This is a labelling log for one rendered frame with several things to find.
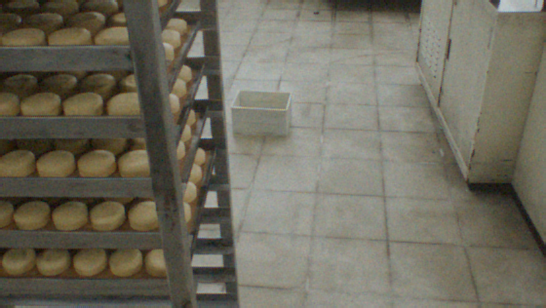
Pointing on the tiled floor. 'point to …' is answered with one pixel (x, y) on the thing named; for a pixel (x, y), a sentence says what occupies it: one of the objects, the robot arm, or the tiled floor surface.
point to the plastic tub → (261, 112)
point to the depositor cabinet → (481, 80)
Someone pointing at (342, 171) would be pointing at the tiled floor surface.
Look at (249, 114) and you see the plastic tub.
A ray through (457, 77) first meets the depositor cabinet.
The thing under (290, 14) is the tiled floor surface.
